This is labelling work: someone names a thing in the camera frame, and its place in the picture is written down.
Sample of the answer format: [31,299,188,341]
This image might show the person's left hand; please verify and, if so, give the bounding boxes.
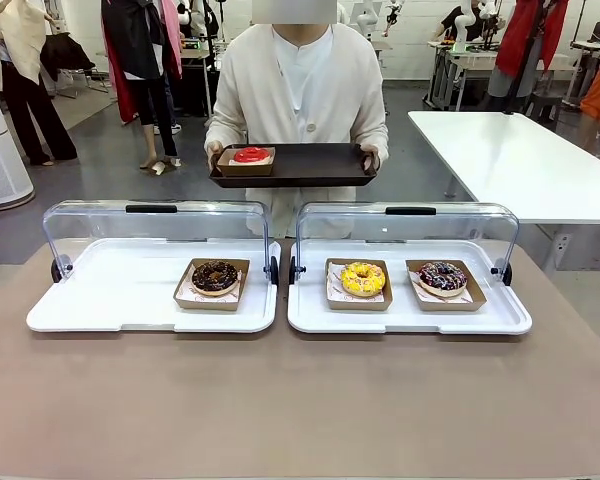
[357,144,388,171]

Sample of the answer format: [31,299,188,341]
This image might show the person's right hand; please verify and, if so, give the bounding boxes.
[204,141,226,169]

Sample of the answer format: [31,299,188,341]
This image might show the red glazed donut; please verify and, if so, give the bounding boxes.
[232,146,273,165]
[216,145,277,178]

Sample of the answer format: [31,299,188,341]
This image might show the dark brown serving tray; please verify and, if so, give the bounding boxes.
[208,143,379,190]

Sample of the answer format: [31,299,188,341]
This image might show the yellow sprinkled donut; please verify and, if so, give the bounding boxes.
[340,261,386,297]

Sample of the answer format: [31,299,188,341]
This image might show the white printed paper liner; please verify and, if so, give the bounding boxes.
[328,264,387,304]
[177,269,244,304]
[410,272,476,305]

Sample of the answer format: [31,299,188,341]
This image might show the person's right forearm cream sleeve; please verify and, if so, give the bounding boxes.
[204,107,241,149]

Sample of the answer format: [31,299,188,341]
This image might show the person's left forearm cream sleeve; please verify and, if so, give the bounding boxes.
[352,107,389,151]

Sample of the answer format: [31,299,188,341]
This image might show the person in cream cardigan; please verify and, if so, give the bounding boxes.
[204,0,389,239]

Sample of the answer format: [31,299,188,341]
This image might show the chocolate donut with rainbow sprinkles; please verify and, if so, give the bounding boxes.
[418,260,468,296]

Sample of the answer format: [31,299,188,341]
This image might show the chocolate glazed donut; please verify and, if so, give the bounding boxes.
[191,259,240,295]

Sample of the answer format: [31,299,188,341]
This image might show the sprinkled chocolate donut in box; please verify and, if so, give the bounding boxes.
[405,258,488,313]

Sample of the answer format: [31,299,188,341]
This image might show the clear plastic dome lid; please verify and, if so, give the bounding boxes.
[295,201,521,287]
[42,199,281,287]

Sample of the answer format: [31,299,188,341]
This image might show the mannequin black pink red clothes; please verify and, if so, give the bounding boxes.
[101,0,184,171]

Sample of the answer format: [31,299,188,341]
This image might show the white rectangular table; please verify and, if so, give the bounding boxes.
[407,109,600,274]

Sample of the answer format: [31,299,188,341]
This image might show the white plastic display tray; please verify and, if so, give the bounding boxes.
[287,238,534,335]
[26,238,283,334]

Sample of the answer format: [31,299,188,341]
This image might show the black jacket on chair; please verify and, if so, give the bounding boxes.
[39,32,111,99]

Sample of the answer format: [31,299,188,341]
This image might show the mannequin with red coat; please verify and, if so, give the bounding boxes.
[487,0,569,116]

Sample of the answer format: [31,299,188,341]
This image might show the white cylindrical air purifier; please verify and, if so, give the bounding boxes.
[0,74,35,207]

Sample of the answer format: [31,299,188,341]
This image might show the mannequin cream top black trousers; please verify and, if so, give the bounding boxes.
[0,0,79,166]

